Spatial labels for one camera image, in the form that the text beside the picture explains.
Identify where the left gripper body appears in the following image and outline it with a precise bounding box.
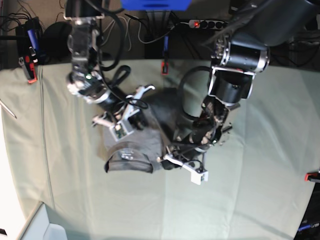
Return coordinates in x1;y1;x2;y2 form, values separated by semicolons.
166;141;210;165

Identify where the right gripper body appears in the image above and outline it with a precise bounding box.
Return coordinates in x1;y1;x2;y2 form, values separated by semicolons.
97;87;148;130

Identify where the grey t-shirt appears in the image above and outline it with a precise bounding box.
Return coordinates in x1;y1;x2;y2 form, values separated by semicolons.
103;88;179;174

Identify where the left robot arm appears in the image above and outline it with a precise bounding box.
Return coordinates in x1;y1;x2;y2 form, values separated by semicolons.
158;0;320;173

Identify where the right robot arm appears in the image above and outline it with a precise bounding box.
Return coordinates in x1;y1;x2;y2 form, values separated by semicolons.
64;0;148;130

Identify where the red black clamp centre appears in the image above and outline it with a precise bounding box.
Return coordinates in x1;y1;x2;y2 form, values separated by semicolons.
161;36;169;75

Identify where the red black clamp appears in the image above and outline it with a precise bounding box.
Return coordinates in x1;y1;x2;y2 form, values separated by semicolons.
161;36;169;75
304;171;320;184
18;46;38;85

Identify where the light green table cloth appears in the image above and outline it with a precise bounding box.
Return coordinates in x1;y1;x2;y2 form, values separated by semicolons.
0;63;320;240

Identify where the black round bag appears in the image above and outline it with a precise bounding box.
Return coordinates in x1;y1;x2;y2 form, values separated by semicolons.
39;21;72;61

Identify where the red black clamp left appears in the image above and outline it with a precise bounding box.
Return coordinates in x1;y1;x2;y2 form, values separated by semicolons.
18;46;38;85

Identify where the blue box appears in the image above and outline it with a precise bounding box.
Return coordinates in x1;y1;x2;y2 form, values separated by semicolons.
120;0;192;11

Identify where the metal rod at left edge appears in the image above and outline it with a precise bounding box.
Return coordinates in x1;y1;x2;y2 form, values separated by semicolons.
0;100;17;119

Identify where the red black clamp right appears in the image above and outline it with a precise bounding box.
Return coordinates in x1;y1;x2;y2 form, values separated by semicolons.
304;171;320;184

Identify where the white bin corner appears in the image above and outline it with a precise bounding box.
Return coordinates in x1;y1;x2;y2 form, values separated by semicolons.
16;201;68;240

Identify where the white looped cable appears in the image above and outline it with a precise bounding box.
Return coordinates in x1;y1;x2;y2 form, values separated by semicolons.
102;14;133;51

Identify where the power strip with red switch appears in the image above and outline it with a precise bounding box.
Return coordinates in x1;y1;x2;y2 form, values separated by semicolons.
188;19;228;31

